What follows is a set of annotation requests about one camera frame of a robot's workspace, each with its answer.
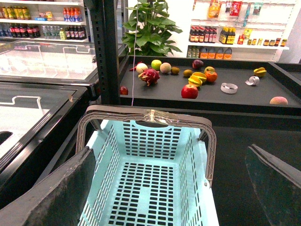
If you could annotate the light blue plastic shopping basket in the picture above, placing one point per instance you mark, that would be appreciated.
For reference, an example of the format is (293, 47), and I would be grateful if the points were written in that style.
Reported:
(148, 176)

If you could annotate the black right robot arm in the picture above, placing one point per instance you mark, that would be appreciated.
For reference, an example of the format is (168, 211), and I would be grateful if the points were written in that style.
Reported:
(277, 186)

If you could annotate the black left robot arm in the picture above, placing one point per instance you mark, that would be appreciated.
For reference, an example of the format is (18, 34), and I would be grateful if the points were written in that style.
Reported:
(57, 200)

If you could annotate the dark red mango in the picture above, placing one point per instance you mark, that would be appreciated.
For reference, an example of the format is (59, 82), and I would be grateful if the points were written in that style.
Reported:
(197, 64)

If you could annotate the small dark red fruit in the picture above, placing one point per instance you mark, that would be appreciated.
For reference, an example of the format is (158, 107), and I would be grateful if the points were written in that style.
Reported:
(123, 90)

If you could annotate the pink dragon fruit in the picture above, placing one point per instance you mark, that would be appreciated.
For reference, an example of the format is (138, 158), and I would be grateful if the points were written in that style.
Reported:
(150, 76)

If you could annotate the large red apple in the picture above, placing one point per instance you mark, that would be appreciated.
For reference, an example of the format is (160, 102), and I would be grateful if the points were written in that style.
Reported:
(189, 92)

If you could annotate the white onion with red stem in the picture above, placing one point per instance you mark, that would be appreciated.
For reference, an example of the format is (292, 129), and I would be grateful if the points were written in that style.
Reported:
(140, 67)

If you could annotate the beige round melon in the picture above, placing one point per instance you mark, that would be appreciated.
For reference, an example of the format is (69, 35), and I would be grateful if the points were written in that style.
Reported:
(165, 68)

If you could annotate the green apple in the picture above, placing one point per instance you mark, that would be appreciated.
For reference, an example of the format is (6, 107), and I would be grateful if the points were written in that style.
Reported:
(155, 64)

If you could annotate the brown kiwi left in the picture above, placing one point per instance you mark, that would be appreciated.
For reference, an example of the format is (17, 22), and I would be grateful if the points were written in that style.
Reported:
(175, 70)

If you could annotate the brown kiwi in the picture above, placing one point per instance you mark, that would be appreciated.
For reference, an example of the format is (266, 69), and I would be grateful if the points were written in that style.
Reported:
(187, 73)
(175, 70)

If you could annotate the yellow starfruit front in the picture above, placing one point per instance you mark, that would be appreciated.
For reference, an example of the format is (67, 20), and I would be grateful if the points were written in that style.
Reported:
(195, 80)

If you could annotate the yellow starfruit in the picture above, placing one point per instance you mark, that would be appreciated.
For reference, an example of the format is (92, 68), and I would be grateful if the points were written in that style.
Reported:
(195, 80)
(260, 72)
(201, 76)

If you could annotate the brown kiwi right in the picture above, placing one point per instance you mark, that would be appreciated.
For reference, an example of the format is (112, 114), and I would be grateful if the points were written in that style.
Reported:
(187, 73)

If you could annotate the yellow starfruit back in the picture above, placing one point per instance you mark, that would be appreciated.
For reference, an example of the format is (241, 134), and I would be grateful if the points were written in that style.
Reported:
(201, 76)

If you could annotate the orange persimmon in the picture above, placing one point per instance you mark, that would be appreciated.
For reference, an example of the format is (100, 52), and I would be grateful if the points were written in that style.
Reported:
(211, 76)

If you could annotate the yellow red apple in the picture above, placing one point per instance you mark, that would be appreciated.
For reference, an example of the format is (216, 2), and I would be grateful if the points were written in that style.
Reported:
(209, 69)

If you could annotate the black fruit display tray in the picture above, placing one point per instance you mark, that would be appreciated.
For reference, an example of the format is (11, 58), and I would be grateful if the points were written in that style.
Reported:
(228, 93)

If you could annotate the green potted plant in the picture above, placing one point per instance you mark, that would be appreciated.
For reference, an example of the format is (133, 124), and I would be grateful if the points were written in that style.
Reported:
(148, 29)

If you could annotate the white curled tape strip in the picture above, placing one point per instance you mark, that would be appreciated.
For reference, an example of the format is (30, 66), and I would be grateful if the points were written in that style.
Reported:
(253, 81)

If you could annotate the glass top freezer near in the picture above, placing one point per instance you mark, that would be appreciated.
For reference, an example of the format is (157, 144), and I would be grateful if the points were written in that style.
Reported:
(34, 122)

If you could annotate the glass freezer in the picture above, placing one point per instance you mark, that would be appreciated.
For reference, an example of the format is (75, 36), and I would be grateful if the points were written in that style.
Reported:
(50, 63)
(34, 122)

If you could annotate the yellow starfruit far right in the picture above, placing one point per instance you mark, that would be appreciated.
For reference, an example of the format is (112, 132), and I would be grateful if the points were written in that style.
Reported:
(260, 72)

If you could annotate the white sauce shelf unit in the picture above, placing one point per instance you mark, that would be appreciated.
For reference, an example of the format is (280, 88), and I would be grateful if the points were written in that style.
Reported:
(252, 29)

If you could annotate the pink peach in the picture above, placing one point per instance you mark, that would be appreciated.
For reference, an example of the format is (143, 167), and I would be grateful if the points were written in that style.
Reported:
(279, 101)

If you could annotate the glass top freezer far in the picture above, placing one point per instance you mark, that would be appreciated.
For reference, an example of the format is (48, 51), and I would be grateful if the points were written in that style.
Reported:
(50, 63)

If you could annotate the white drinks shelf unit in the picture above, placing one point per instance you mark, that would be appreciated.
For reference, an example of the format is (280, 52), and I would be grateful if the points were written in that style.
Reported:
(58, 20)

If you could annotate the black metal shelf post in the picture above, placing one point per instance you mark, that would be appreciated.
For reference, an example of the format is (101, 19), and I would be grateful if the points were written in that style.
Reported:
(104, 26)

